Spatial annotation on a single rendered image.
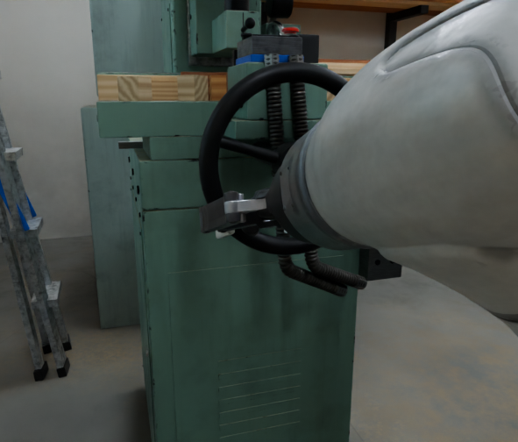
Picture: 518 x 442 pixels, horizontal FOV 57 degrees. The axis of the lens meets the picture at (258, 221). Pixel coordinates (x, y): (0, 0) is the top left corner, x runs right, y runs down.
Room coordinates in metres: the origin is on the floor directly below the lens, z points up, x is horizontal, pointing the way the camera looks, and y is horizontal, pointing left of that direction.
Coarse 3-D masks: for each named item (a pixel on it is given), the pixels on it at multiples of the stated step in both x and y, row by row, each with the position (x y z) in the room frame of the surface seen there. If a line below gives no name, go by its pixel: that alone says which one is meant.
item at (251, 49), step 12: (252, 36) 0.79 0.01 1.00; (264, 36) 0.80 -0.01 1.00; (300, 36) 0.84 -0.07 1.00; (312, 36) 0.85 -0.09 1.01; (240, 48) 0.86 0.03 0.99; (252, 48) 0.79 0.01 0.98; (264, 48) 0.79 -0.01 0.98; (276, 48) 0.80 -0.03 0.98; (288, 48) 0.81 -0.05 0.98; (300, 48) 0.81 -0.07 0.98; (312, 48) 0.85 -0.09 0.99; (240, 60) 0.85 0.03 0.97; (252, 60) 0.79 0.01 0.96; (312, 60) 0.85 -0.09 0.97
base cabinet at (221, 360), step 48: (144, 240) 0.82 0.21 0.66; (192, 240) 0.84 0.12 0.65; (144, 288) 0.86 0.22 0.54; (192, 288) 0.84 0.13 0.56; (240, 288) 0.87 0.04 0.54; (288, 288) 0.89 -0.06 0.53; (144, 336) 1.05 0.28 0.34; (192, 336) 0.84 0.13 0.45; (240, 336) 0.87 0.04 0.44; (288, 336) 0.90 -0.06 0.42; (336, 336) 0.93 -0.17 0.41; (192, 384) 0.84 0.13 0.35; (240, 384) 0.86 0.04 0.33; (288, 384) 0.90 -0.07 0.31; (336, 384) 0.93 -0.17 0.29; (192, 432) 0.83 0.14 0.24; (240, 432) 0.86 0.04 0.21; (288, 432) 0.90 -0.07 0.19; (336, 432) 0.93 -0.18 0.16
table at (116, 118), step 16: (112, 112) 0.81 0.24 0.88; (128, 112) 0.81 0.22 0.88; (144, 112) 0.82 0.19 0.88; (160, 112) 0.83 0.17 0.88; (176, 112) 0.84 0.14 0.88; (192, 112) 0.84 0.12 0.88; (208, 112) 0.85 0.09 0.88; (112, 128) 0.80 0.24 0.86; (128, 128) 0.81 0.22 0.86; (144, 128) 0.82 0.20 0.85; (160, 128) 0.83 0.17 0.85; (176, 128) 0.84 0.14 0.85; (192, 128) 0.84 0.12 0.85; (240, 128) 0.77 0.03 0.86; (256, 128) 0.78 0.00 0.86; (288, 128) 0.79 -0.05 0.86
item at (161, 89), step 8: (152, 80) 0.98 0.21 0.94; (160, 80) 0.98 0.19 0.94; (168, 80) 0.99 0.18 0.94; (152, 88) 0.98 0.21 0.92; (160, 88) 0.98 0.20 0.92; (168, 88) 0.99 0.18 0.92; (176, 88) 0.99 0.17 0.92; (160, 96) 0.98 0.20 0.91; (168, 96) 0.99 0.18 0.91; (176, 96) 0.99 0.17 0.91
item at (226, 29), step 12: (228, 12) 0.98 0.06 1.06; (240, 12) 0.99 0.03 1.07; (252, 12) 1.00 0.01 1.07; (216, 24) 1.06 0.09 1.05; (228, 24) 0.98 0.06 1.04; (240, 24) 0.99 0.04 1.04; (216, 36) 1.06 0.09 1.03; (228, 36) 0.98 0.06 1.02; (240, 36) 0.99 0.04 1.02; (216, 48) 1.06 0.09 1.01; (228, 48) 0.99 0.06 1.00
